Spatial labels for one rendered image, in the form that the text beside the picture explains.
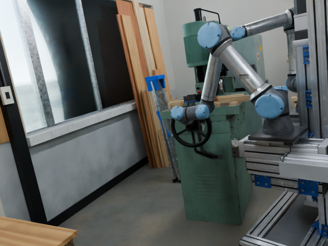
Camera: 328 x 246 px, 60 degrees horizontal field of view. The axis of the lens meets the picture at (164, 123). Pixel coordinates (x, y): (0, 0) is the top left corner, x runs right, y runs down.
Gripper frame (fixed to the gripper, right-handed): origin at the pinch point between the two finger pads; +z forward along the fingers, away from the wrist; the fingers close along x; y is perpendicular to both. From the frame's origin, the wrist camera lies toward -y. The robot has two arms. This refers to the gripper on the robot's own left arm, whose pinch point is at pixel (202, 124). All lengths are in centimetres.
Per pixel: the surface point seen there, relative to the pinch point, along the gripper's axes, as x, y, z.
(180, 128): -27.9, -5.1, 22.1
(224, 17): -53, -213, 186
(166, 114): -37.3, -14.8, 16.1
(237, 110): 15.7, -13.5, 21.0
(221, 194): -6, 41, 49
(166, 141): -85, -13, 95
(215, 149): -4.7, 10.4, 32.3
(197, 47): -7, -59, 5
